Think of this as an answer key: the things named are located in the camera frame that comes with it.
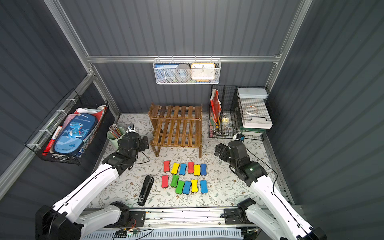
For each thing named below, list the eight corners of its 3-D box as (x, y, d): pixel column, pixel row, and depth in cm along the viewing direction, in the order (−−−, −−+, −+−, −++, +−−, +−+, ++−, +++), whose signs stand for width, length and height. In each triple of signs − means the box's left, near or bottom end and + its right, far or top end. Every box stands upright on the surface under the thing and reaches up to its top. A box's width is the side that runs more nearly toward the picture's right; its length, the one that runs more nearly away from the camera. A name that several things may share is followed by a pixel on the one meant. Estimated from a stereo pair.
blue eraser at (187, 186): (182, 193, 83) (182, 192, 82) (185, 181, 88) (185, 180, 86) (188, 194, 83) (188, 193, 81) (191, 182, 87) (191, 181, 85)
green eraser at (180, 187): (175, 192, 83) (174, 191, 82) (178, 181, 88) (178, 179, 86) (181, 194, 83) (181, 193, 81) (184, 182, 87) (184, 181, 85)
